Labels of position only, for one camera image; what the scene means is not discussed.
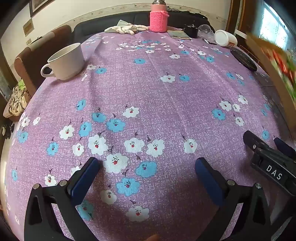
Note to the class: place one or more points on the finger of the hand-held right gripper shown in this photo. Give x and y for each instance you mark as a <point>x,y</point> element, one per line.
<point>285,148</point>
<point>253,141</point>

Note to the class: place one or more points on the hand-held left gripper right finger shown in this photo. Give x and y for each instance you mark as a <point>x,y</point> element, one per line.
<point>208,180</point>

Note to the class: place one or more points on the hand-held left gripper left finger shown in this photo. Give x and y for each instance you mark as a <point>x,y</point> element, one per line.
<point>86,178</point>

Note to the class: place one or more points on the cardboard box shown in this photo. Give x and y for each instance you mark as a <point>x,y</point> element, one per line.
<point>266,60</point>

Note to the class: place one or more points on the person's left hand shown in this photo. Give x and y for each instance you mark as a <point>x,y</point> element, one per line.
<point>152,238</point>

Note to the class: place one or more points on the patterned fabric bag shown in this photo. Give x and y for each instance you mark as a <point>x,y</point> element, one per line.
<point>16,102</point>

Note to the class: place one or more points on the purple floral tablecloth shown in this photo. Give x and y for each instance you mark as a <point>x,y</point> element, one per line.
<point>150,92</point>

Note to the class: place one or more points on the white plastic jar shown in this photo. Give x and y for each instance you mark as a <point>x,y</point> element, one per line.
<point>223,38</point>

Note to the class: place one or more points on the window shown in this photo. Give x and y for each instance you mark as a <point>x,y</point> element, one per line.
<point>277,27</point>

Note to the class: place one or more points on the white cup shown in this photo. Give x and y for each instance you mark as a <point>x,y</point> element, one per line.
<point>67,62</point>

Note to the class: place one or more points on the clear glass jar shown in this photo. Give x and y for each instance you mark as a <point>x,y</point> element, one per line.
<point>205,30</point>

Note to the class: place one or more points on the small black container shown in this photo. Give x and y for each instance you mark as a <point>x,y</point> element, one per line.
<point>192,31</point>

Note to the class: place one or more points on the wooden partition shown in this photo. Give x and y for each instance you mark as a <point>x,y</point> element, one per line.
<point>238,14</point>

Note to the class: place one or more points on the small booklet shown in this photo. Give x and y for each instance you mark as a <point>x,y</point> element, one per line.
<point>179,34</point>

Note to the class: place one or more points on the brown chair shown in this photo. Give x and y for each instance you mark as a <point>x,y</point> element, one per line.
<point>25,62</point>

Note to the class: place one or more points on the white chair headrest cover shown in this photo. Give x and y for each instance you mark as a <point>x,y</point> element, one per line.
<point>41,40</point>

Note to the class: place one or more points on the pink knit-sleeved bottle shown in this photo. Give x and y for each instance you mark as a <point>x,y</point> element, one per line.
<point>158,20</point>

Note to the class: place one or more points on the white crumpled cloth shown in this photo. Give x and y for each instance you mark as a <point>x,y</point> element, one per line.
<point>124,29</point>

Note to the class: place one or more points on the black sofa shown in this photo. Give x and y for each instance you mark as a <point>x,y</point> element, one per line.
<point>104,20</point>

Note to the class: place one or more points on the small wall sign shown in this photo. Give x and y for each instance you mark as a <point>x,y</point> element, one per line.
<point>28,27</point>

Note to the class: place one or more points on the framed wall picture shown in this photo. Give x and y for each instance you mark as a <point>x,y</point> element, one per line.
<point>39,5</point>

